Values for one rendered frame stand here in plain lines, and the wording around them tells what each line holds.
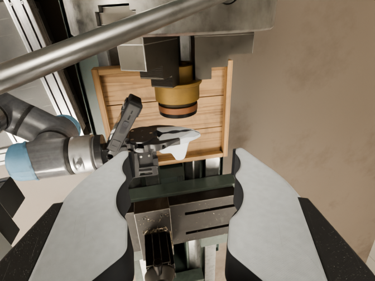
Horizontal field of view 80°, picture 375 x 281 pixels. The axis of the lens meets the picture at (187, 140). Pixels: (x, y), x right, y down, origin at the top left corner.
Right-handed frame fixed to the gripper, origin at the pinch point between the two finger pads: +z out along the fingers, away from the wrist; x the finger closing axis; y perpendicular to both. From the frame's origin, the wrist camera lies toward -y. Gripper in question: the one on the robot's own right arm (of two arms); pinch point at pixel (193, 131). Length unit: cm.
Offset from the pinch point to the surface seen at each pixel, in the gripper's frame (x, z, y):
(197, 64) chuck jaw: 2.4, 0.3, -14.0
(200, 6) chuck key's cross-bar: 24.9, -5.0, -21.5
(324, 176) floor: -108, 154, 119
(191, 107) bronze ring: 3.6, -1.2, -6.8
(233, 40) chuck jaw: 2.6, 6.6, -17.6
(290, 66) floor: -108, 96, 10
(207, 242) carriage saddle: -15, 8, 56
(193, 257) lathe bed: -21, 3, 73
